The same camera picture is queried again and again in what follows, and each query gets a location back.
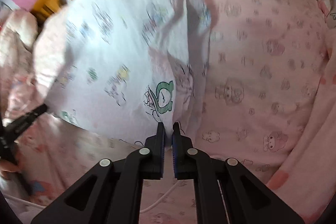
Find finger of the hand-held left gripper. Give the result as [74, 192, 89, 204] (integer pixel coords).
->
[5, 104, 48, 138]

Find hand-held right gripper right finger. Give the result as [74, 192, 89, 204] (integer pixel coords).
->
[172, 122, 305, 224]

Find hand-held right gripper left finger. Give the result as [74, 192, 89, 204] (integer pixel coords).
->
[31, 123, 166, 224]

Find white cartoon print pants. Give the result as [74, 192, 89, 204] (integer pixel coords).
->
[34, 0, 218, 143]

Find person's left hand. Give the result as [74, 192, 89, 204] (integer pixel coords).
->
[0, 160, 20, 180]

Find pink printed fleece blanket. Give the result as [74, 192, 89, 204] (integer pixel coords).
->
[0, 9, 79, 214]

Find pink printed bed sheet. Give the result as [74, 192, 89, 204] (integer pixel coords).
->
[16, 0, 331, 224]

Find pink spotted fleece blanket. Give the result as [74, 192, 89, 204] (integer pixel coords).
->
[265, 0, 336, 219]

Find white cable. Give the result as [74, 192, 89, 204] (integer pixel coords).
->
[140, 182, 180, 214]

